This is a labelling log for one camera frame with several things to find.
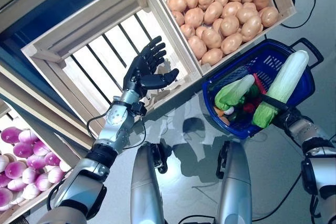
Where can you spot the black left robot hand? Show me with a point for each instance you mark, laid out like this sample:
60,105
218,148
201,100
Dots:
139,74

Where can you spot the green white napa cabbage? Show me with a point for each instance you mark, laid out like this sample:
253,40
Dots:
286,82
236,90

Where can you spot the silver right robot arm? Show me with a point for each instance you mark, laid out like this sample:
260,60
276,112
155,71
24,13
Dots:
323,176

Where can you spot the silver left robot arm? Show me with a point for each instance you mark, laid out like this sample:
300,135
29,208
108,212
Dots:
115,124

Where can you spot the blue plastic shopping basket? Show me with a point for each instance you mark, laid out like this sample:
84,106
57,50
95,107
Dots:
307,85

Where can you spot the wooden display shelf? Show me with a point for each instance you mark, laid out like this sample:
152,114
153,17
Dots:
65,119

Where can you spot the silver left robot leg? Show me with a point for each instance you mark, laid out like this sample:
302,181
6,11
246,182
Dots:
144,195

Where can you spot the silver robot leg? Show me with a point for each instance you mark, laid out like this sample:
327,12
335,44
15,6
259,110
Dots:
144,195
233,182

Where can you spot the silver right robot leg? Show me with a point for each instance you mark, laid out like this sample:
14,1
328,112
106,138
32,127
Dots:
233,182

